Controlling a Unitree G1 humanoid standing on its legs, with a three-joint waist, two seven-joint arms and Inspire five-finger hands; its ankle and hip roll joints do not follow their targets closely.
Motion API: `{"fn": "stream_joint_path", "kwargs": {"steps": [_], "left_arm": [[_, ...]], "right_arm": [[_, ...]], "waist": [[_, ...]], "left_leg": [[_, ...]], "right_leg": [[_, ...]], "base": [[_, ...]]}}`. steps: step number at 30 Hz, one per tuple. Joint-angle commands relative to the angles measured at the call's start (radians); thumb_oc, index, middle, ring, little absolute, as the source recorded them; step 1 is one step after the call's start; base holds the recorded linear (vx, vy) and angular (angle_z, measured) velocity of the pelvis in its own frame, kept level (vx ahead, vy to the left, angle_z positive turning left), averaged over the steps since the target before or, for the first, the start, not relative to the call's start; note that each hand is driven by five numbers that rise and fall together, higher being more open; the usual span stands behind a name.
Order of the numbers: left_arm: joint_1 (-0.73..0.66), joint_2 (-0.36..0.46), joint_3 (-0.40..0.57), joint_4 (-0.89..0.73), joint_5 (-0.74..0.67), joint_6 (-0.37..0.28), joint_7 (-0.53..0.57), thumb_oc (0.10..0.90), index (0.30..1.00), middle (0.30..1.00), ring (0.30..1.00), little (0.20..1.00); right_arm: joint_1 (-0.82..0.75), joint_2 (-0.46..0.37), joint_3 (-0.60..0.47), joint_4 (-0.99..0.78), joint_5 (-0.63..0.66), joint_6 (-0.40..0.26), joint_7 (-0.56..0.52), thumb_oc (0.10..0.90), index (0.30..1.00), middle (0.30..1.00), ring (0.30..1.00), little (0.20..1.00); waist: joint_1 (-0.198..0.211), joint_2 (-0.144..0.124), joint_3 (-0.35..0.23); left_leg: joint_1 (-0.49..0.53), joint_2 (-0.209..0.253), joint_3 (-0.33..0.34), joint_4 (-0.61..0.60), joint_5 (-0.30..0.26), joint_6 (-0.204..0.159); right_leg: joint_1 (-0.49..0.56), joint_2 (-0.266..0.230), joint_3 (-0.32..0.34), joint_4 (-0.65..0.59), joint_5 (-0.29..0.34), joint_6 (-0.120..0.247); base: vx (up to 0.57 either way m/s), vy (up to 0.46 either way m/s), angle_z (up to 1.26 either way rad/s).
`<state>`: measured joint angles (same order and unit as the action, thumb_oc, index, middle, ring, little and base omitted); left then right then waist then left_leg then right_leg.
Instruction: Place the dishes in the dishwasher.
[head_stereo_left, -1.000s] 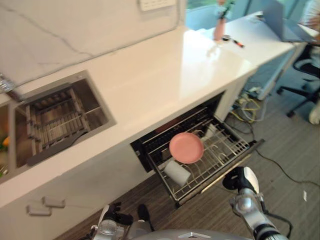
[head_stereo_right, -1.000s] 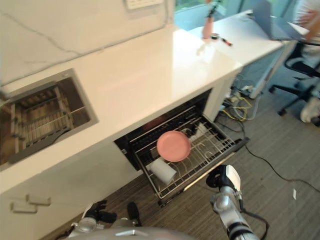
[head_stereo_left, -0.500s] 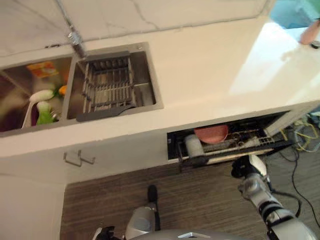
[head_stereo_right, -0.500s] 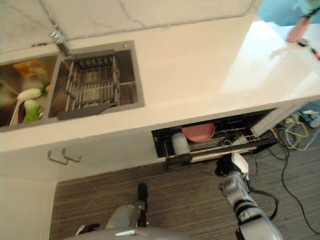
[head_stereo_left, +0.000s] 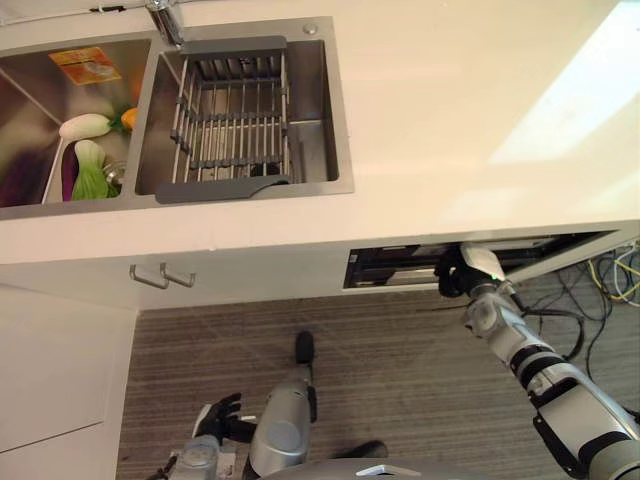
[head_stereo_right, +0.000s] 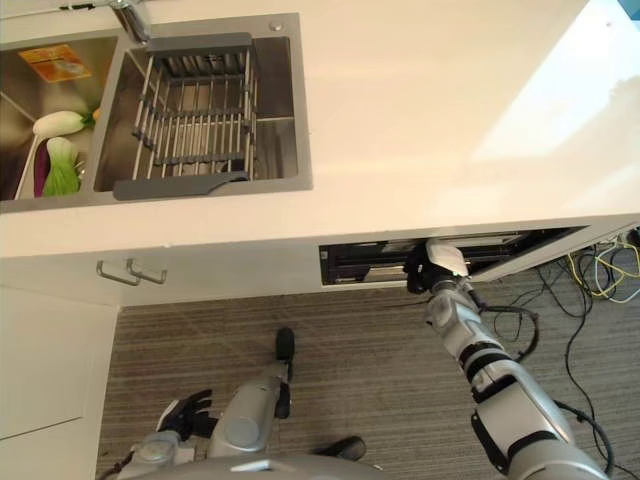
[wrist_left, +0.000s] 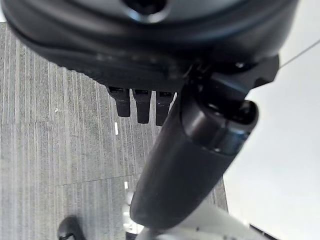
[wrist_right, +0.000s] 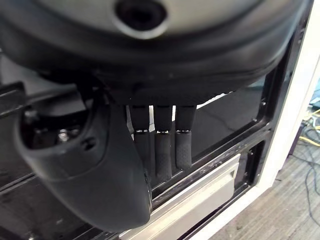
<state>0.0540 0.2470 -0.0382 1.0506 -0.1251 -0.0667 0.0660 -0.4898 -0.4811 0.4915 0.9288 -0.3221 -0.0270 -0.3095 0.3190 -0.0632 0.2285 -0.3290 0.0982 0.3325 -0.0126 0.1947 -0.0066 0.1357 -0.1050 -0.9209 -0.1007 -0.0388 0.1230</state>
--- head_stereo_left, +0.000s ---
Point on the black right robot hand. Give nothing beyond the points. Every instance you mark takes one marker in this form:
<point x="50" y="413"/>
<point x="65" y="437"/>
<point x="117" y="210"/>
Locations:
<point x="480" y="262"/>

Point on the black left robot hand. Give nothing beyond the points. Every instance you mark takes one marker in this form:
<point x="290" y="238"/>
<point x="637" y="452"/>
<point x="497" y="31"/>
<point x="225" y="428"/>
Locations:
<point x="220" y="407"/>

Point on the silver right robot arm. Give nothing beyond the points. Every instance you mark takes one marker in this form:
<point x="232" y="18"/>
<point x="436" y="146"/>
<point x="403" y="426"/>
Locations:
<point x="555" y="395"/>

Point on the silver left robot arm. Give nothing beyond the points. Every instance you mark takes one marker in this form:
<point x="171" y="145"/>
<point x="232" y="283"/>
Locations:
<point x="197" y="457"/>

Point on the dark robot foot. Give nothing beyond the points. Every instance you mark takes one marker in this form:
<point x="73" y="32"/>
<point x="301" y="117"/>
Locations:
<point x="305" y="346"/>

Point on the white kitchen cabinet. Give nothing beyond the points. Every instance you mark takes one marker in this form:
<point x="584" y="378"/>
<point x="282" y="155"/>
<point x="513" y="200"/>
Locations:
<point x="65" y="380"/>

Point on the stainless steel double sink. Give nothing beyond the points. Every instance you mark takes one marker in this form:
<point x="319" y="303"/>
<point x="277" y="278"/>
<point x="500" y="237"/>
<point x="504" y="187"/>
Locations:
<point x="320" y="145"/>

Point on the metal sink drain strainer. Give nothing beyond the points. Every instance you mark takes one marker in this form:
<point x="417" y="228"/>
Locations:
<point x="116" y="172"/>

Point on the green bok choy toy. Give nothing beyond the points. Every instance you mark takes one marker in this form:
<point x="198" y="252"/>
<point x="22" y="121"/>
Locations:
<point x="90" y="172"/>

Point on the purple eggplant toy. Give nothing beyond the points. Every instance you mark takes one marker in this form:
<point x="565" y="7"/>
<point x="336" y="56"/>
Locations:
<point x="68" y="175"/>

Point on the round chrome sink button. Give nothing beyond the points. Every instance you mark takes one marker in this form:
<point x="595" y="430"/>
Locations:
<point x="311" y="27"/>

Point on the orange pepper toy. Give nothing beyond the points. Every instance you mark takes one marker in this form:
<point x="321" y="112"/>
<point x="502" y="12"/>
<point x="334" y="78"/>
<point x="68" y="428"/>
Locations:
<point x="129" y="118"/>

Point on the white radish toy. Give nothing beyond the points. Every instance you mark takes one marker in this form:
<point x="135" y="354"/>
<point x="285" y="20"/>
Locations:
<point x="82" y="126"/>

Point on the orange sticker label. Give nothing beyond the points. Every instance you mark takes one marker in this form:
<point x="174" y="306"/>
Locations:
<point x="85" y="65"/>

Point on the chrome faucet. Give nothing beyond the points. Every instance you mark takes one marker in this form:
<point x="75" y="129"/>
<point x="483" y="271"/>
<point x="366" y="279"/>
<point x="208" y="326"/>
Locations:
<point x="166" y="21"/>

